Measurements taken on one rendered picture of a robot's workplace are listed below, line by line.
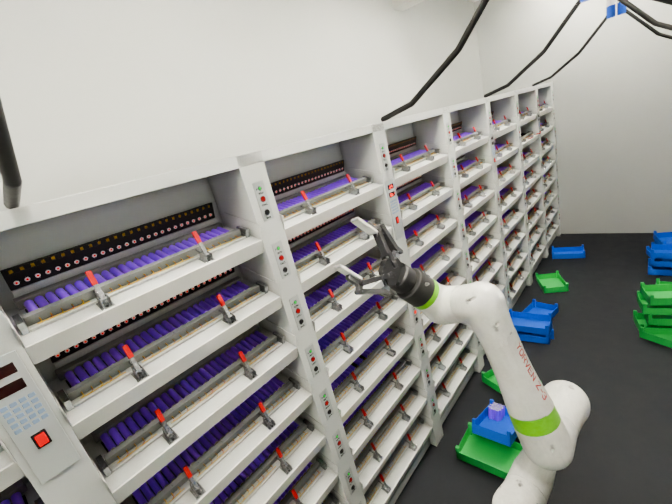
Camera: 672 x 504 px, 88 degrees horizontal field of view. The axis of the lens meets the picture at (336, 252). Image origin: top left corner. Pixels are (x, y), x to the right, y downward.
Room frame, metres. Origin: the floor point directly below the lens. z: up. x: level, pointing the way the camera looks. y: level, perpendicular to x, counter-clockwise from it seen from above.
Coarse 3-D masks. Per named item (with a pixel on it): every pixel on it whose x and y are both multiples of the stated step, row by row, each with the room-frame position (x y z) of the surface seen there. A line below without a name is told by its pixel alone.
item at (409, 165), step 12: (396, 144) 1.99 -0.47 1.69; (408, 144) 2.10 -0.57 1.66; (420, 144) 2.18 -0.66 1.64; (432, 144) 2.12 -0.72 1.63; (396, 156) 1.98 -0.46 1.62; (408, 156) 1.98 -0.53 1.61; (420, 156) 1.97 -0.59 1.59; (432, 156) 1.95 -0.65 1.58; (444, 156) 2.02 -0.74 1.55; (396, 168) 1.79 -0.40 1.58; (408, 168) 1.74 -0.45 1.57; (420, 168) 1.82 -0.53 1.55; (432, 168) 1.93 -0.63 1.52; (396, 180) 1.65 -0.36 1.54; (408, 180) 1.74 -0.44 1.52
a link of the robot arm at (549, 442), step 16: (544, 416) 0.67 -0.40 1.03; (560, 416) 0.72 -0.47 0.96; (528, 432) 0.67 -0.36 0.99; (544, 432) 0.66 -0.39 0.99; (560, 432) 0.66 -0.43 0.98; (576, 432) 0.70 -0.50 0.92; (528, 448) 0.68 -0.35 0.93; (544, 448) 0.65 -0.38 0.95; (560, 448) 0.65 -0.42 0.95; (544, 464) 0.65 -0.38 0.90; (560, 464) 0.64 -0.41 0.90
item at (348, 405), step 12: (396, 324) 1.63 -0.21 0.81; (408, 336) 1.57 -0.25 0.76; (396, 348) 1.49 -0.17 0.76; (408, 348) 1.54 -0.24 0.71; (372, 360) 1.43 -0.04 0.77; (384, 360) 1.42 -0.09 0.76; (396, 360) 1.45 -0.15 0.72; (372, 372) 1.36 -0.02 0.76; (384, 372) 1.37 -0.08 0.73; (372, 384) 1.30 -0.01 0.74; (348, 396) 1.24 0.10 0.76; (360, 396) 1.24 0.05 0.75; (348, 408) 1.18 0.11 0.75
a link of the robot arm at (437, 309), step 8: (440, 288) 0.84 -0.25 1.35; (448, 288) 0.85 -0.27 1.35; (432, 296) 0.82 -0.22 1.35; (440, 296) 0.83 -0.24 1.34; (448, 296) 0.82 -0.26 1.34; (424, 304) 0.82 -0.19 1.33; (432, 304) 0.82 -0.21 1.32; (440, 304) 0.82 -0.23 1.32; (448, 304) 0.81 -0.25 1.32; (424, 312) 0.85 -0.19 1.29; (432, 312) 0.83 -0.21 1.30; (440, 312) 0.82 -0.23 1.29; (448, 312) 0.80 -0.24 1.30; (432, 320) 0.85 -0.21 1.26; (440, 320) 0.83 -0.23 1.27; (448, 320) 0.81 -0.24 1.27; (456, 320) 0.80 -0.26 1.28
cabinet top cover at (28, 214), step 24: (408, 120) 1.79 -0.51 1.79; (288, 144) 1.23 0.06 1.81; (312, 144) 1.30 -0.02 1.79; (192, 168) 0.98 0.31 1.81; (216, 168) 1.03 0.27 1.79; (96, 192) 0.81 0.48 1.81; (120, 192) 0.85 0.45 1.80; (144, 192) 0.88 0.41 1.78; (0, 216) 0.70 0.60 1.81; (24, 216) 0.72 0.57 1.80; (48, 216) 0.74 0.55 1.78
